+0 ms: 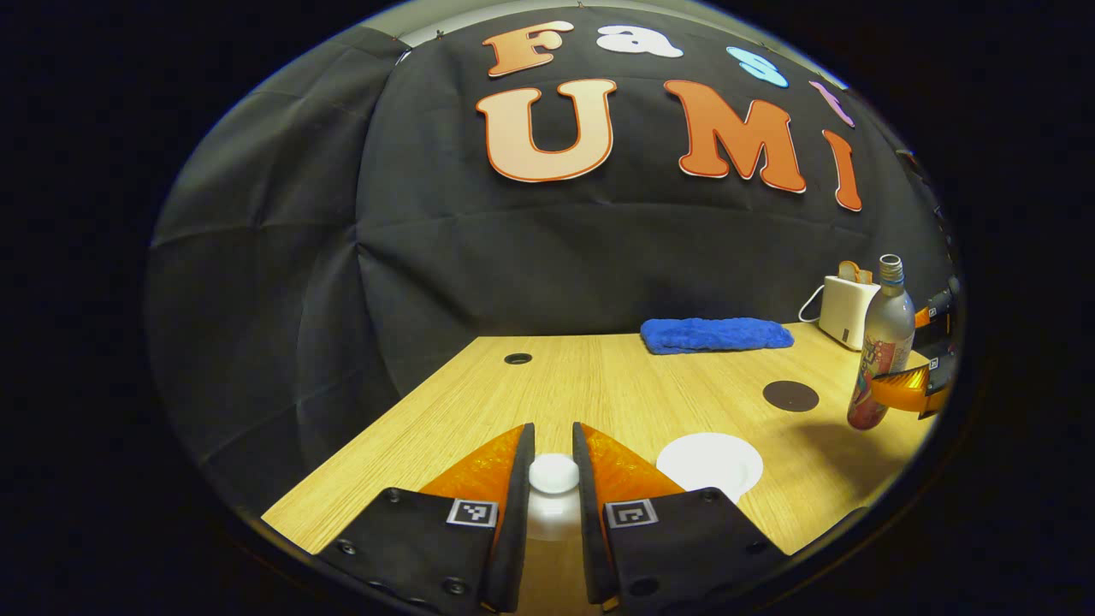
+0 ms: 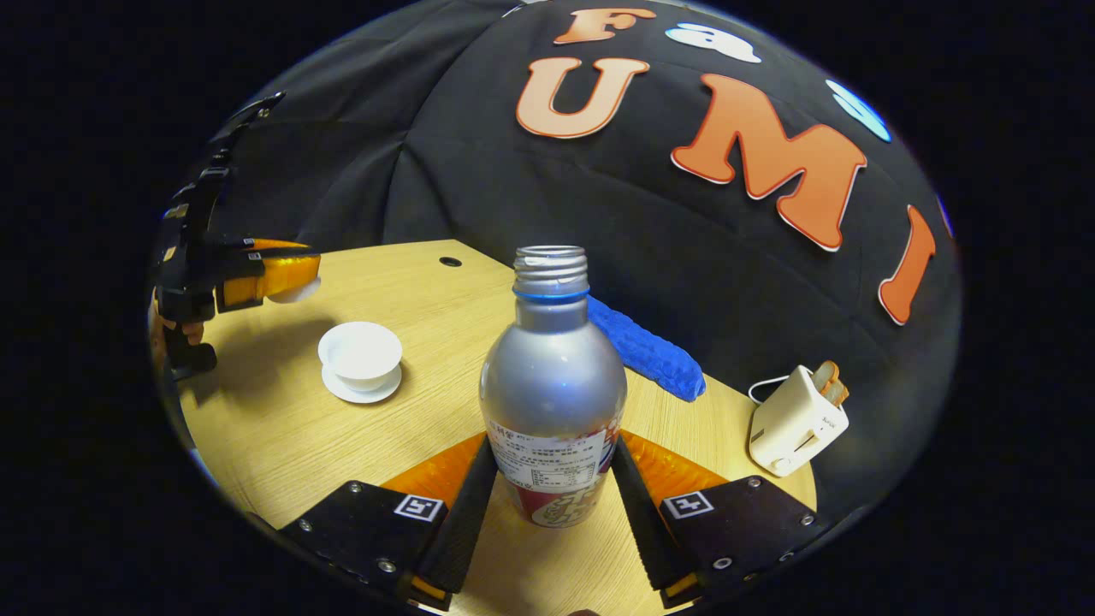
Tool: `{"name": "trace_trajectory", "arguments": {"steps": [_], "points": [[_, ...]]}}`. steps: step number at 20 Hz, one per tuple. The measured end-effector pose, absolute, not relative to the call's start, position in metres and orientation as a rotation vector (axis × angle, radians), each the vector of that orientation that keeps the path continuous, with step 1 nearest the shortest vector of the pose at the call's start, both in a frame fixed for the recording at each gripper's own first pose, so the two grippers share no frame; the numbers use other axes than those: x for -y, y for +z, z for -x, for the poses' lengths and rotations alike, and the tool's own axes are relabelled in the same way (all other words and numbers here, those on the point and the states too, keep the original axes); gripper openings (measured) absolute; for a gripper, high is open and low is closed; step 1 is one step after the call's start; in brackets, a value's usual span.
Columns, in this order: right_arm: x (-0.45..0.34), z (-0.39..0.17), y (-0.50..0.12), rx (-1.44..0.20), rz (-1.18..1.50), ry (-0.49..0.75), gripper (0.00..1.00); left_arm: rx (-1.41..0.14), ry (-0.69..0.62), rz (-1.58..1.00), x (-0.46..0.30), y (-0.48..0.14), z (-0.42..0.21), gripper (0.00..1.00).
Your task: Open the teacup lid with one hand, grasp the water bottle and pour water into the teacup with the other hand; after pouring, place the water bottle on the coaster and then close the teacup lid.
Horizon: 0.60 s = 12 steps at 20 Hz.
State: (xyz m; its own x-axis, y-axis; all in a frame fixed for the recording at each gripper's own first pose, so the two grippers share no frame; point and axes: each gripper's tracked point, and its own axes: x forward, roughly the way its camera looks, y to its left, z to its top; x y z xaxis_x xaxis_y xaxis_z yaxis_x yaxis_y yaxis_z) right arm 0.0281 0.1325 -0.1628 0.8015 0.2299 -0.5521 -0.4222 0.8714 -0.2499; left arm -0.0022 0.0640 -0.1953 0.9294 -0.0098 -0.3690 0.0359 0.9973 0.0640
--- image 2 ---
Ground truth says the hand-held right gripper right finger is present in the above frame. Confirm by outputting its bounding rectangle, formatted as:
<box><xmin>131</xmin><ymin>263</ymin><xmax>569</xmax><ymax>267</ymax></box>
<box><xmin>609</xmin><ymin>430</ymin><xmax>829</xmax><ymax>611</ymax></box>

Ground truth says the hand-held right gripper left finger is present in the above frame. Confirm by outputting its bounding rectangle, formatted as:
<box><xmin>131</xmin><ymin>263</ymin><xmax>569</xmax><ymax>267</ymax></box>
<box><xmin>278</xmin><ymin>433</ymin><xmax>500</xmax><ymax>611</ymax></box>

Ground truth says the white teacup lid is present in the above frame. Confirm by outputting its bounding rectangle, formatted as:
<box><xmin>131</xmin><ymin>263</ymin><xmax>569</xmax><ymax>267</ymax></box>
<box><xmin>268</xmin><ymin>277</ymin><xmax>320</xmax><ymax>305</ymax></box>

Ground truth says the white teacup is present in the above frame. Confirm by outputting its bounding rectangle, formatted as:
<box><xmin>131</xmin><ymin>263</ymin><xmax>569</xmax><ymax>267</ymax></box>
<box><xmin>318</xmin><ymin>322</ymin><xmax>404</xmax><ymax>393</ymax></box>

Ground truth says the silver water bottle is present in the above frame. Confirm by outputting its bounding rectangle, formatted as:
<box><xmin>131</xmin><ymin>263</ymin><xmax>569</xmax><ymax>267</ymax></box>
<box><xmin>479</xmin><ymin>246</ymin><xmax>628</xmax><ymax>529</ymax></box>

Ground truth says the white saucer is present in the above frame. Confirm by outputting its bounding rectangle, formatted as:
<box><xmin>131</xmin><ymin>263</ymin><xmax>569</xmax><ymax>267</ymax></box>
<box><xmin>322</xmin><ymin>364</ymin><xmax>403</xmax><ymax>405</ymax></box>

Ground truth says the blue towel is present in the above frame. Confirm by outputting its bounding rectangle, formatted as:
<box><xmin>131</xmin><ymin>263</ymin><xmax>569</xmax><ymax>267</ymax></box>
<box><xmin>587</xmin><ymin>295</ymin><xmax>707</xmax><ymax>403</ymax></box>

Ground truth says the white toaster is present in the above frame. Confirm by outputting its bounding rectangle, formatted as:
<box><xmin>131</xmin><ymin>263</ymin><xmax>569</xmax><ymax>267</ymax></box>
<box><xmin>749</xmin><ymin>365</ymin><xmax>850</xmax><ymax>478</ymax></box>

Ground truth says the white toaster cable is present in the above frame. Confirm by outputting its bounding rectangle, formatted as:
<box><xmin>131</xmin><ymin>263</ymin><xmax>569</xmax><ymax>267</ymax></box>
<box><xmin>748</xmin><ymin>374</ymin><xmax>793</xmax><ymax>405</ymax></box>

